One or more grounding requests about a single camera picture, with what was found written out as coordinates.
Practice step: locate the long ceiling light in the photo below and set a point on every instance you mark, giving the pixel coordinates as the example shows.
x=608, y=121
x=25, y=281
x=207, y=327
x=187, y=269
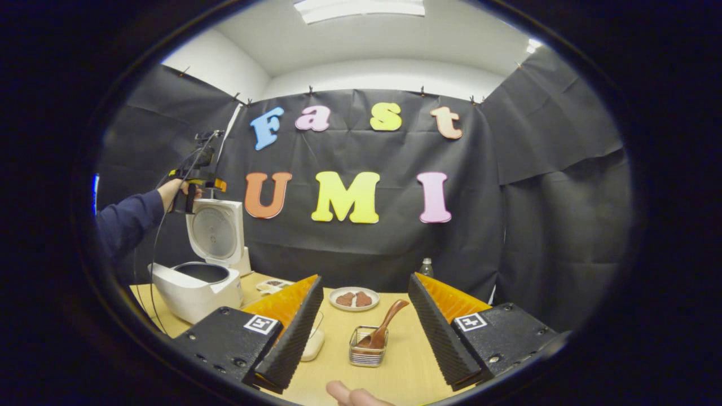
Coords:
x=361, y=10

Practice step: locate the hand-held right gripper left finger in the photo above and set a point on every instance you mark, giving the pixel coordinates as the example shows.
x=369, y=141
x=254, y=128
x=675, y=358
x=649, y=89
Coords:
x=287, y=338

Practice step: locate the metal mesh chopstick holder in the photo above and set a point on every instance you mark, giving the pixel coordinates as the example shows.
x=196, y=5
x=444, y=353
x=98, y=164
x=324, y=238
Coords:
x=366, y=358

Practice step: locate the white round plate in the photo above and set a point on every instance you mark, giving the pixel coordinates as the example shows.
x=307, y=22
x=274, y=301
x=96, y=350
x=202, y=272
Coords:
x=354, y=308

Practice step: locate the brown meat piece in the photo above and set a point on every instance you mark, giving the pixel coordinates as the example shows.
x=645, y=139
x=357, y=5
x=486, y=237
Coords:
x=364, y=299
x=344, y=299

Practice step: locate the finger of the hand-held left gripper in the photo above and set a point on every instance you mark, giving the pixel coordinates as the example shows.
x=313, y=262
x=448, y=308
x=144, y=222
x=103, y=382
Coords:
x=217, y=185

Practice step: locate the small white divided dish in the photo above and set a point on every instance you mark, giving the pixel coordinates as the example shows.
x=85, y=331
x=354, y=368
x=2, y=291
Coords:
x=275, y=286

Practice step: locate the brown wooden spoon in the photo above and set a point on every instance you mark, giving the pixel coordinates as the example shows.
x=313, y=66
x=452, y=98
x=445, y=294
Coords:
x=383, y=330

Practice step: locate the black backdrop cloth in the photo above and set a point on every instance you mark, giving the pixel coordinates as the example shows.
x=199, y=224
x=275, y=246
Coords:
x=507, y=237

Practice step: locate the white rice cooker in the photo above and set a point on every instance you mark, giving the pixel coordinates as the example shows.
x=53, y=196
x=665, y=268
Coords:
x=192, y=293

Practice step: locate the small ceiling light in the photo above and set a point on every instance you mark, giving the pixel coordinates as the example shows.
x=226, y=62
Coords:
x=533, y=45

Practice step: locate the clear container of rice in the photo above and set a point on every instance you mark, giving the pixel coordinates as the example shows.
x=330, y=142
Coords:
x=313, y=344

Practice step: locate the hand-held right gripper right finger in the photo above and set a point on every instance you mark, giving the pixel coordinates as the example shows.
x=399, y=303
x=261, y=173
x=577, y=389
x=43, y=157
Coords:
x=440, y=332

